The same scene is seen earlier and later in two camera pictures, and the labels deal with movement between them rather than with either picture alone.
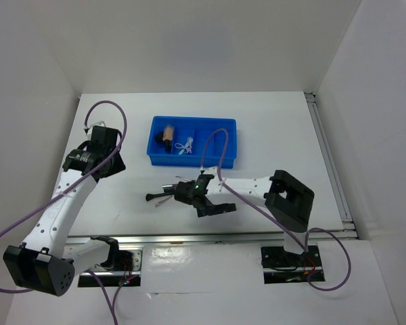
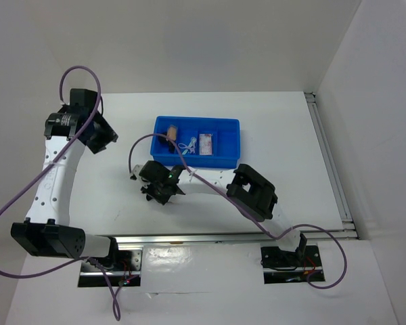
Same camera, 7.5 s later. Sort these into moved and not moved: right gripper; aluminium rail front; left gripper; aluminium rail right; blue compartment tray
Moved: right gripper; left gripper
Not moved: aluminium rail right; aluminium rail front; blue compartment tray
